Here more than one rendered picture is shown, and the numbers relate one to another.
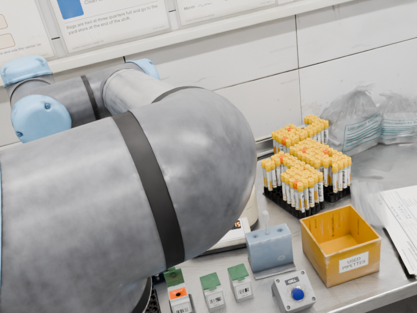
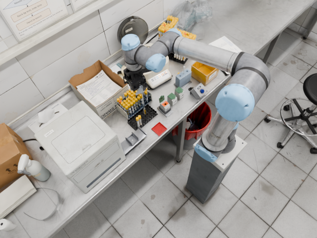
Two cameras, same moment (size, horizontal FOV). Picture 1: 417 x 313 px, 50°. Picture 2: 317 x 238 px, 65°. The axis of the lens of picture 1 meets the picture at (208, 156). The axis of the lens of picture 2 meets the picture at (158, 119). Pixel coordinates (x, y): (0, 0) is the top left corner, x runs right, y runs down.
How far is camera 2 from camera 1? 77 cm
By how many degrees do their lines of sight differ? 35
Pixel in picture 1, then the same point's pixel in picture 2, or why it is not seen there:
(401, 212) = not seen: hidden behind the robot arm
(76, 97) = (164, 50)
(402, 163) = (206, 30)
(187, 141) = (267, 72)
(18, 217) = (254, 95)
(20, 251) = (255, 100)
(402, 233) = not seen: hidden behind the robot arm
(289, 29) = not seen: outside the picture
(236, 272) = (179, 90)
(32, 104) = (159, 58)
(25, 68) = (137, 42)
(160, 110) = (259, 66)
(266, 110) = (151, 17)
